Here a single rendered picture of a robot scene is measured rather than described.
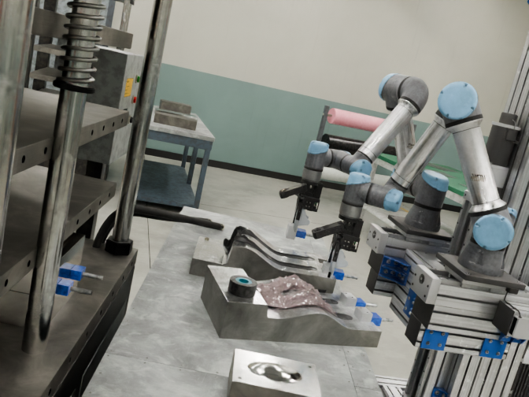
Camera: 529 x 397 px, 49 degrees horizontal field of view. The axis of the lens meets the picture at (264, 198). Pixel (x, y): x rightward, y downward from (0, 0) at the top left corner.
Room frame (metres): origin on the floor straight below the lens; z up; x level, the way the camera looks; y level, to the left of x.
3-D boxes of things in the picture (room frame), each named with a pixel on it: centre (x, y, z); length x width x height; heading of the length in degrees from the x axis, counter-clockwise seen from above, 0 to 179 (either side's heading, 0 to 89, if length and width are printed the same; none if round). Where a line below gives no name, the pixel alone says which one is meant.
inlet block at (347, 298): (1.82, -0.39, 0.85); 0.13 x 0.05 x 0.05; 111
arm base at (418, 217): (2.43, -0.68, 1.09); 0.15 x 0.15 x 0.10
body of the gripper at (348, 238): (1.98, -0.31, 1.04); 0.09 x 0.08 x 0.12; 93
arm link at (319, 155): (2.26, -0.16, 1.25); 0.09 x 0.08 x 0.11; 122
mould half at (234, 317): (1.67, -0.15, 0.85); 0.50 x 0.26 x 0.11; 111
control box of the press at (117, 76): (2.19, 0.66, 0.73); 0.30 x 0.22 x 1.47; 3
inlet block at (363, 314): (1.72, -0.43, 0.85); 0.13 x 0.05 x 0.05; 111
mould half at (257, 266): (2.02, -0.05, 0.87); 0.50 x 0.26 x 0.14; 93
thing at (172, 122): (6.31, 1.17, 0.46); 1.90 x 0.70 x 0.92; 15
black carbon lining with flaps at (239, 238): (2.01, -0.06, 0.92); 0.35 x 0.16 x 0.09; 93
